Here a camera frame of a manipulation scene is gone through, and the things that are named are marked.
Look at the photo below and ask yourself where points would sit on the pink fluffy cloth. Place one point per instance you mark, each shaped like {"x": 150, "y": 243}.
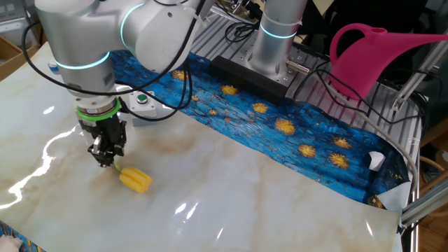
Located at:
{"x": 7, "y": 245}

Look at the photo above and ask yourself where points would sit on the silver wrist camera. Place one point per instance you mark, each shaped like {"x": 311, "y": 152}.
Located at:
{"x": 53, "y": 66}

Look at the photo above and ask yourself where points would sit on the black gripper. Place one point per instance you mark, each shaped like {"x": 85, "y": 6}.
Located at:
{"x": 105, "y": 131}

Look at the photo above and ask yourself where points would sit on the green push button box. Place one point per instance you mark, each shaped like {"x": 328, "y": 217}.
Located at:
{"x": 145, "y": 103}

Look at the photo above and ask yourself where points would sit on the open cardboard box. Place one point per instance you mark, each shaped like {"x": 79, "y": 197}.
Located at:
{"x": 14, "y": 59}

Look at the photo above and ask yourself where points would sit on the pink plastic watering can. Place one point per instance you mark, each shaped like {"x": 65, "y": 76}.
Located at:
{"x": 357, "y": 66}

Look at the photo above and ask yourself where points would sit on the aluminium diagonal brace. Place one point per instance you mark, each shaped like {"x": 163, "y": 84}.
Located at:
{"x": 416, "y": 77}

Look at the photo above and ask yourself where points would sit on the glossy marble pattern sheet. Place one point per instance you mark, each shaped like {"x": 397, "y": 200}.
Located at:
{"x": 210, "y": 192}

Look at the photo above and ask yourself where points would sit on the yellow sponge brush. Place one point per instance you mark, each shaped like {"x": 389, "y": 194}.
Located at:
{"x": 136, "y": 180}

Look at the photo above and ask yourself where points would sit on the aluminium frame profile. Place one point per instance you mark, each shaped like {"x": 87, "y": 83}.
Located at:
{"x": 427, "y": 206}

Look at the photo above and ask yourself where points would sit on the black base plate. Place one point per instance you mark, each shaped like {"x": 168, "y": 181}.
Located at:
{"x": 245, "y": 78}

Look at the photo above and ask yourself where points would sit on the blue starry painting cloth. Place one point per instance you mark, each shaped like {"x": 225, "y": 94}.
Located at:
{"x": 297, "y": 140}

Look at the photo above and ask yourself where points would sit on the clear plastic storage box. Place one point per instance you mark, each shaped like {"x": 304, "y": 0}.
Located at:
{"x": 14, "y": 28}

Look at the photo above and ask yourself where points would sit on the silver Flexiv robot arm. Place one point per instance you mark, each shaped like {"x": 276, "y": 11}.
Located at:
{"x": 87, "y": 42}

